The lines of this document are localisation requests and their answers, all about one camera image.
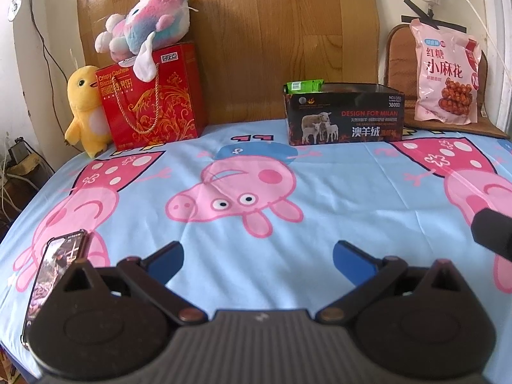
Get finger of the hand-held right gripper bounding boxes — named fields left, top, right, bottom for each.
left=471, top=208, right=512, bottom=260

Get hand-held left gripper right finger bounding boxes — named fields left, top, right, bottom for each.
left=318, top=240, right=457, bottom=324

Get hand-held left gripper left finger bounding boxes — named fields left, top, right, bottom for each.
left=60, top=241, right=209, bottom=324

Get black cardboard box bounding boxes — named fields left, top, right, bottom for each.
left=283, top=82, right=405, bottom=147

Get bright green snack packet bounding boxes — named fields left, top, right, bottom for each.
left=285, top=79, right=325, bottom=94

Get printed cartoon blanket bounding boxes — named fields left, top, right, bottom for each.
left=0, top=118, right=512, bottom=384

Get smartphone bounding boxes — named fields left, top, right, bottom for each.
left=21, top=229, right=91, bottom=350

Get red gift bag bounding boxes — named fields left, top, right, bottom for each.
left=95, top=42, right=208, bottom=152

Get pink snack bag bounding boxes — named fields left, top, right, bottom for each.
left=409, top=18, right=481, bottom=124

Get yellow plush chick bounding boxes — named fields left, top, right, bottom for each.
left=65, top=66, right=115, bottom=158

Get black power adapter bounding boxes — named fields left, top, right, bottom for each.
left=8, top=138, right=30, bottom=164

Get wooden chair with cushion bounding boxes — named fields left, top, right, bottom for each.
left=378, top=24, right=510, bottom=140

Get black tape strips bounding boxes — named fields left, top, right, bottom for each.
left=402, top=0, right=467, bottom=33

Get pink blue plush toy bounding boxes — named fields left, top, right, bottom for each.
left=95, top=0, right=198, bottom=83

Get wooden headboard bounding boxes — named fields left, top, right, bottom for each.
left=76, top=0, right=380, bottom=126

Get white window frame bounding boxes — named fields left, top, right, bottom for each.
left=480, top=0, right=512, bottom=140

